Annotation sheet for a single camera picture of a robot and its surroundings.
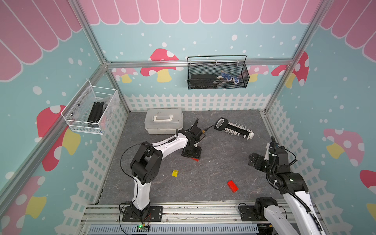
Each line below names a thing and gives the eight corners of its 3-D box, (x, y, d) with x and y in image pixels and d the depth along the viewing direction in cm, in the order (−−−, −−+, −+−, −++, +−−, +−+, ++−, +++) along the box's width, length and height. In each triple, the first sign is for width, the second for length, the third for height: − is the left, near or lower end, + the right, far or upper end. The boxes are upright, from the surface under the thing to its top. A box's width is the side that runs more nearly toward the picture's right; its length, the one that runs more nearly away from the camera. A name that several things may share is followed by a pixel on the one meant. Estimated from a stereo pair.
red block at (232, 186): (233, 193, 83) (234, 192, 81) (226, 183, 86) (227, 182, 84) (238, 190, 84) (239, 189, 82) (231, 180, 87) (231, 179, 85)
